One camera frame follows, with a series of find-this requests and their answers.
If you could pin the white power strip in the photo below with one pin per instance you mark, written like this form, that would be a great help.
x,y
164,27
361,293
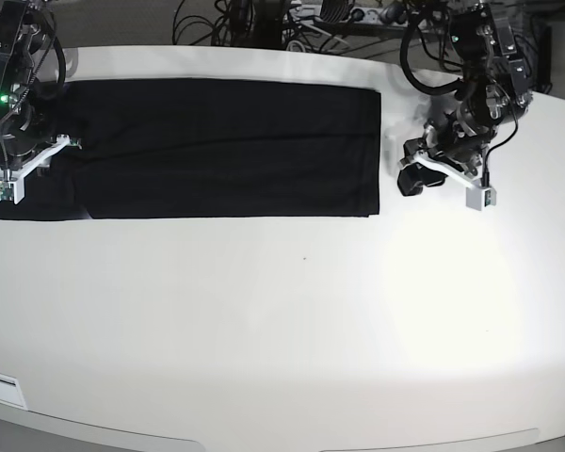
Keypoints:
x,y
389,14

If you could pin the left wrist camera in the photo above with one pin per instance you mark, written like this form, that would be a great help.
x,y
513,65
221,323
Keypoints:
x,y
480,197

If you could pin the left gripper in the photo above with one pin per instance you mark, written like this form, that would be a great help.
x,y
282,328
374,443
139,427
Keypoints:
x,y
442,153

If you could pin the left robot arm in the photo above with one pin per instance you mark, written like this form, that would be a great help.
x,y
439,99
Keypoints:
x,y
491,89

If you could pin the black T-shirt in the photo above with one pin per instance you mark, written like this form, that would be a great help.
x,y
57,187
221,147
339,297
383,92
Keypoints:
x,y
208,148

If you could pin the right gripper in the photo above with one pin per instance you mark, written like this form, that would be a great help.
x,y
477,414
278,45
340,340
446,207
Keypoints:
x,y
23,153

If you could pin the white label sticker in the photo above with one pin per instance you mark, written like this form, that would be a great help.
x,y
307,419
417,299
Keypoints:
x,y
11,393

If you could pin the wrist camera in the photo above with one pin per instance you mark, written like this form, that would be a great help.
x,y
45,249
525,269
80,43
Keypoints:
x,y
12,190
480,197

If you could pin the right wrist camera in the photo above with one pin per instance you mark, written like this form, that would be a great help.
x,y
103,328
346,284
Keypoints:
x,y
12,190

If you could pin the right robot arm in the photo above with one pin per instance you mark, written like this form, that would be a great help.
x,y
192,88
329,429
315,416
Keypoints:
x,y
32,81

